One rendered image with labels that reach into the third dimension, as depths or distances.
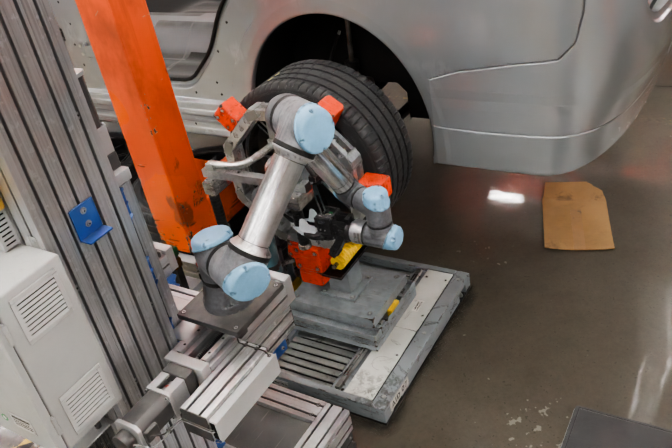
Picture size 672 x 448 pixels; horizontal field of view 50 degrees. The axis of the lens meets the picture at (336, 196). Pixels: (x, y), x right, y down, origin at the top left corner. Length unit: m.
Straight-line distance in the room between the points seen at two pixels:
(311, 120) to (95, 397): 0.87
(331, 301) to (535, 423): 0.90
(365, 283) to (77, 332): 1.44
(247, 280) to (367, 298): 1.15
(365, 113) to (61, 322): 1.18
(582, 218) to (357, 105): 1.60
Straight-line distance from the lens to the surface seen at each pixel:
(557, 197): 3.83
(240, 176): 2.39
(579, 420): 2.31
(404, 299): 3.03
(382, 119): 2.47
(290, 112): 1.83
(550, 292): 3.25
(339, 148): 2.36
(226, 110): 2.56
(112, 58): 2.63
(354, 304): 2.93
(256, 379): 2.00
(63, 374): 1.88
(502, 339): 3.04
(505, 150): 2.57
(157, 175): 2.78
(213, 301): 2.06
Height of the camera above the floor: 2.08
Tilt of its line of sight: 31 degrees down
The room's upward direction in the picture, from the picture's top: 11 degrees counter-clockwise
